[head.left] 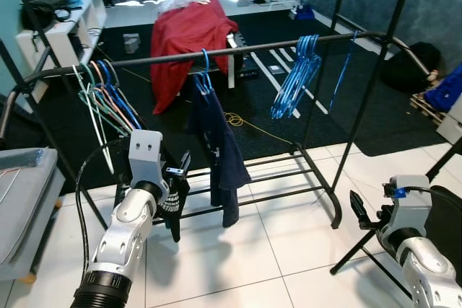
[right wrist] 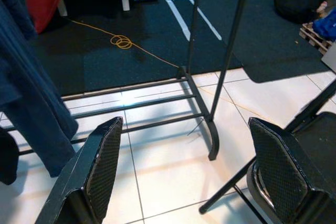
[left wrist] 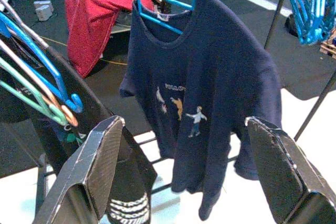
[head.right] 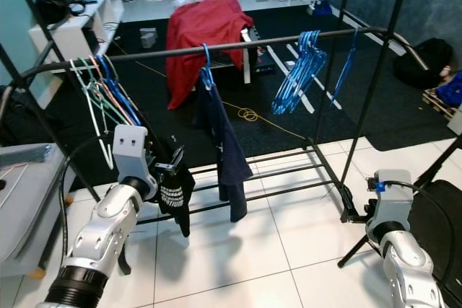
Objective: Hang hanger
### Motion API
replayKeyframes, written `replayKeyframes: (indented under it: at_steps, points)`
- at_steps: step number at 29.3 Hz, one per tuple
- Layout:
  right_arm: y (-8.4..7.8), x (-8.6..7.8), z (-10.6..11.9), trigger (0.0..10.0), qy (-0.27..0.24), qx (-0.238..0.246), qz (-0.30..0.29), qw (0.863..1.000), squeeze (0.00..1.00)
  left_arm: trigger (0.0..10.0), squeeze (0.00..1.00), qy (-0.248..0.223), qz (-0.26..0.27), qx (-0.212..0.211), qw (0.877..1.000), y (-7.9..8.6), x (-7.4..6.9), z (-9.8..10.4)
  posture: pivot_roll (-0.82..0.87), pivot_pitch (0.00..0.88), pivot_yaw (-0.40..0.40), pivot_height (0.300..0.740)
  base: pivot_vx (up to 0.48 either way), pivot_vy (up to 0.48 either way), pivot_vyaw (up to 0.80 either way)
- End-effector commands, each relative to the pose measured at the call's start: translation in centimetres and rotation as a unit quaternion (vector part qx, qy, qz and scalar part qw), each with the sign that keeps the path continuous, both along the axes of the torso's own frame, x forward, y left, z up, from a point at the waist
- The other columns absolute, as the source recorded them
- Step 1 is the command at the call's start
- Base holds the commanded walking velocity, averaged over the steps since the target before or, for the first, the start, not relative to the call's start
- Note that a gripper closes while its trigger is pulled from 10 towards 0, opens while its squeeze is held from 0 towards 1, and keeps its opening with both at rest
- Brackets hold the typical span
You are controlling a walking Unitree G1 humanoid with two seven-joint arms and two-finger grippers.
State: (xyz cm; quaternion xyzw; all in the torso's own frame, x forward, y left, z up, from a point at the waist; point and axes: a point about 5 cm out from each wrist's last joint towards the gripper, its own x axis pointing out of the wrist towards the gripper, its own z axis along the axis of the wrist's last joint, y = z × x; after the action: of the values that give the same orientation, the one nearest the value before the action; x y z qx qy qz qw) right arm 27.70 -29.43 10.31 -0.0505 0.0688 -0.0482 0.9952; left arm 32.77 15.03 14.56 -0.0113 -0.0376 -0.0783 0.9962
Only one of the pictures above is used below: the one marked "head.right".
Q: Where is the dark printed t-shirt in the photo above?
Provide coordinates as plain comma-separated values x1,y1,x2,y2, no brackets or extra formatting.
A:
156,167,197,239

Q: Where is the blue plastic hanger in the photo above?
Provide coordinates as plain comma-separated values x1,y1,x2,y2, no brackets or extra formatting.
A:
280,30,327,107
331,28,362,110
198,43,219,92
97,54,147,127
271,30,322,115

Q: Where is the orange plastic hanger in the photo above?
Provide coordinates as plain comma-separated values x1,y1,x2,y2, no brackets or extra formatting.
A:
90,56,138,127

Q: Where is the green plastic hanger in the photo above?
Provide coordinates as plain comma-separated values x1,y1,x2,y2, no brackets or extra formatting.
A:
78,57,134,132

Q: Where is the white plastic hanger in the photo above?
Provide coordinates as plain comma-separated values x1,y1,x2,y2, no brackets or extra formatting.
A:
70,59,116,170

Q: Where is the navy printed shirt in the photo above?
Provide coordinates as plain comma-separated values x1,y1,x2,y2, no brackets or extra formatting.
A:
193,81,255,224

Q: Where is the black rug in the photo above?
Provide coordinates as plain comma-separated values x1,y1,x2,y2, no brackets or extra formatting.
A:
0,5,462,193

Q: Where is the grey storage bin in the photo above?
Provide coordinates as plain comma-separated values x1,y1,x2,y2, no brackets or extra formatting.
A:
0,142,71,280

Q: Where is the small grey box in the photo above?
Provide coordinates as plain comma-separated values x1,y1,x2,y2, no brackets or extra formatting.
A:
139,27,158,50

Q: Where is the red cloth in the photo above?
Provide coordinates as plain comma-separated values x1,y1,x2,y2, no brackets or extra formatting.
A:
165,0,255,111

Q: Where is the wooden pallet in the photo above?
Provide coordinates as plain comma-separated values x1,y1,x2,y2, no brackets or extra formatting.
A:
420,88,462,130

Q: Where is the black metal clothes rack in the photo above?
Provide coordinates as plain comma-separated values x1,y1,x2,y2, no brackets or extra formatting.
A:
0,0,430,226

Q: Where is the blue sack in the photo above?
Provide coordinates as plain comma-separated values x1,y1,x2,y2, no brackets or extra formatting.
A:
435,70,462,109

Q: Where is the white shelf unit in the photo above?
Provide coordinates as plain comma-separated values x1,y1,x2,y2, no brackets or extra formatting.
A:
29,0,125,110

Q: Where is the black backpack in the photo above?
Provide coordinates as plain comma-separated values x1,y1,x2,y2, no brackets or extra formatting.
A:
393,37,456,91

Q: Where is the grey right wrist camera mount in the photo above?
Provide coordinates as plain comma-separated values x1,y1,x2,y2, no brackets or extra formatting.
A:
368,170,414,231

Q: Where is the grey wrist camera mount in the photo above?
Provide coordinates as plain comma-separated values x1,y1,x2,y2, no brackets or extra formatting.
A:
113,124,160,201
368,170,414,231

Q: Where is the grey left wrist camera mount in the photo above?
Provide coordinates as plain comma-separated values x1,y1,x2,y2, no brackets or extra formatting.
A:
113,124,160,201

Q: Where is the yellow cable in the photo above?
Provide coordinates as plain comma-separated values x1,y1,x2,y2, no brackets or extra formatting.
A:
220,99,311,143

